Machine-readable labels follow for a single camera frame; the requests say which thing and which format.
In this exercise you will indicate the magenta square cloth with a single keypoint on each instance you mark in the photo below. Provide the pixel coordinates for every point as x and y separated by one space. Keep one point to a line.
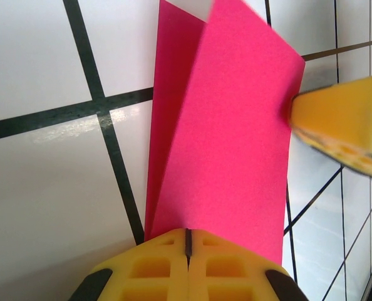
236 125

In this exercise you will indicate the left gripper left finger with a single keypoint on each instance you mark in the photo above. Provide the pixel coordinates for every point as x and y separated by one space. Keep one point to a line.
154 282

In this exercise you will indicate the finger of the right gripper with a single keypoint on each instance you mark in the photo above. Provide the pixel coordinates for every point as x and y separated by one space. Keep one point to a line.
361 167
339 113

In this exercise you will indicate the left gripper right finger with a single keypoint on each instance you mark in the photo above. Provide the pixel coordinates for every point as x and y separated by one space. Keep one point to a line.
230 282

